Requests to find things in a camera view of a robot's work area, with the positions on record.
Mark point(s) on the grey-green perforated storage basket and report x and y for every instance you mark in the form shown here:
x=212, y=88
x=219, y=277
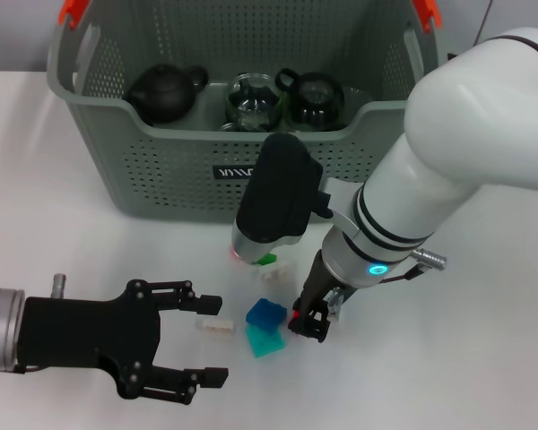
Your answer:
x=161, y=179

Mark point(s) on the white building block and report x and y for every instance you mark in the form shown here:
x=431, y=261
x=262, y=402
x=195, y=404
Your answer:
x=273, y=272
x=215, y=326

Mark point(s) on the blue building block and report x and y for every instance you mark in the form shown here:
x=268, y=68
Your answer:
x=264, y=313

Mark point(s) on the black ceramic teapot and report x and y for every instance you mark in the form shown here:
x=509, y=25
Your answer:
x=161, y=94

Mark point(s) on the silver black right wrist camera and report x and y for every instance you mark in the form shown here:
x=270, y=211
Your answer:
x=278, y=197

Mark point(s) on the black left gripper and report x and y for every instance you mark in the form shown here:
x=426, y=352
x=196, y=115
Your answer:
x=80, y=336

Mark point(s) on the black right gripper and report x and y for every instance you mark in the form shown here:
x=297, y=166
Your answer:
x=318, y=286

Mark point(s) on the glass cup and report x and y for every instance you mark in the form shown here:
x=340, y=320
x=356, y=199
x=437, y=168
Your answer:
x=228, y=127

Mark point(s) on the clear glass teapot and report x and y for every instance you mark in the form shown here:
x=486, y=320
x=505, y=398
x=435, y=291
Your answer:
x=253, y=100

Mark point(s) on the teal building block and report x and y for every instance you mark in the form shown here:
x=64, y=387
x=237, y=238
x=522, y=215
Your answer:
x=264, y=341

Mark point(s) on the green building block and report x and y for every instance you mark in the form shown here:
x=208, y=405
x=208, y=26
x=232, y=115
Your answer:
x=266, y=259

